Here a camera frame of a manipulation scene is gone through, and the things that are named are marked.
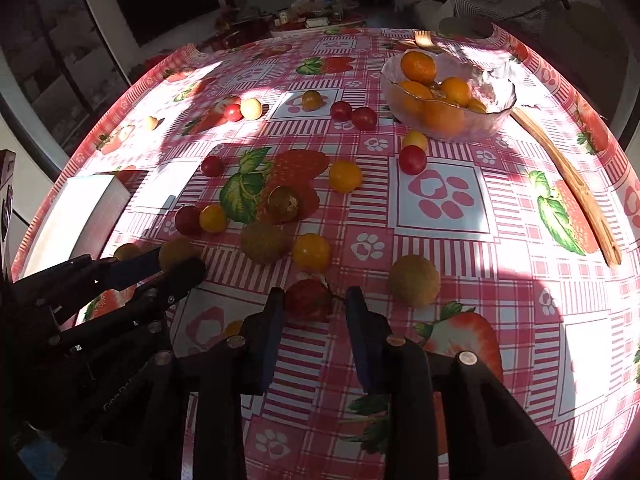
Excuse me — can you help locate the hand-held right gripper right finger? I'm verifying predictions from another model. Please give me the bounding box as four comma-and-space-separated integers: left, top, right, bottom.
345, 286, 574, 480

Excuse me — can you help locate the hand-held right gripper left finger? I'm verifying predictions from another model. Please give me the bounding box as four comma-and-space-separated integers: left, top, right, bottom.
92, 287, 286, 480

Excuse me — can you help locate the dark brown peeled fruit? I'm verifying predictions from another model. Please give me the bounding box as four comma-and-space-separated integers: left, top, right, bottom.
265, 186, 302, 224

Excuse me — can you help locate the cluttered coffee table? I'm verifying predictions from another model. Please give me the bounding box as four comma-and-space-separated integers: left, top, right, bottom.
270, 0, 366, 38

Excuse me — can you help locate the pink checked strawberry tablecloth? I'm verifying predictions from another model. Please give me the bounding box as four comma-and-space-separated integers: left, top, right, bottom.
10, 26, 640, 480

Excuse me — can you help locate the striped blanket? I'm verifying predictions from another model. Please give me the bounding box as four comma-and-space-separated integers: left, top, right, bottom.
447, 0, 551, 23

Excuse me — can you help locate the red lychee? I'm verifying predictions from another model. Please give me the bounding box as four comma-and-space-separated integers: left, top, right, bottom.
284, 279, 335, 323

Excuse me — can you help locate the long wooden stick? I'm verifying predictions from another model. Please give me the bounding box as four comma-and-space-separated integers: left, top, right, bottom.
510, 105, 622, 267

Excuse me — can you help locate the brown longan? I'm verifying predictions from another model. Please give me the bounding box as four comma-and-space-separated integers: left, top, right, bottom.
389, 254, 442, 309
241, 221, 288, 265

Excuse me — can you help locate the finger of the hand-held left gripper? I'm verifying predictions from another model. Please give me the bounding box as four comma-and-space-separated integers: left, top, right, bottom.
47, 257, 207, 361
12, 246, 166, 313

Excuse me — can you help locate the clear glass bowl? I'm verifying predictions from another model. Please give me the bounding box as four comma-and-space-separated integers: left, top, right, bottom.
380, 50, 517, 144

